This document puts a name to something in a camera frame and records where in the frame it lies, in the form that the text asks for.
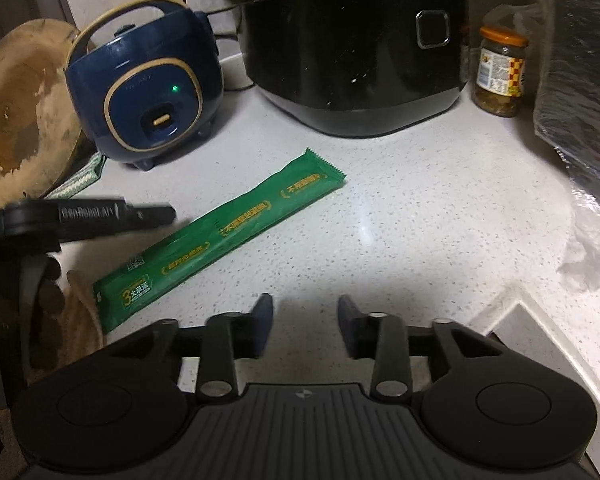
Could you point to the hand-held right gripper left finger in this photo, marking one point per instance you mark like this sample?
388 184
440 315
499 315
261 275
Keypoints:
262 325

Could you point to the black plastic-wrapped tray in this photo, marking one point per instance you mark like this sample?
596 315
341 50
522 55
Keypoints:
580 85

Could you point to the long green packet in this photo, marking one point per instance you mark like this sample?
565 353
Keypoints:
240 215

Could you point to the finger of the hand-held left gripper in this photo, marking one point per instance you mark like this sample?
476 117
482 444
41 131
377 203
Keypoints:
155 213

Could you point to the green white knit cloth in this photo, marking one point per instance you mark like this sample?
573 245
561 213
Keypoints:
85 175

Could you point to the glass jar with orange lid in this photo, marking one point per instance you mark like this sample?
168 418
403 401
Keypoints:
500 75

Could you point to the round wooden cutting board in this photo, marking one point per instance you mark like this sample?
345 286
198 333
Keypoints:
25 110

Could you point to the orange striped towel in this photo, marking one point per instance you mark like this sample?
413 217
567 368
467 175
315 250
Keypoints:
82 320

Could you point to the black rice cooker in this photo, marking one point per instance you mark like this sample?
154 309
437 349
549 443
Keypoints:
340 60

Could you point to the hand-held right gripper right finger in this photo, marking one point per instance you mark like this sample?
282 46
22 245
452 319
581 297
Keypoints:
347 327

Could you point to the blue rice cooker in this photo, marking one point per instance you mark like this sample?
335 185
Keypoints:
130 75

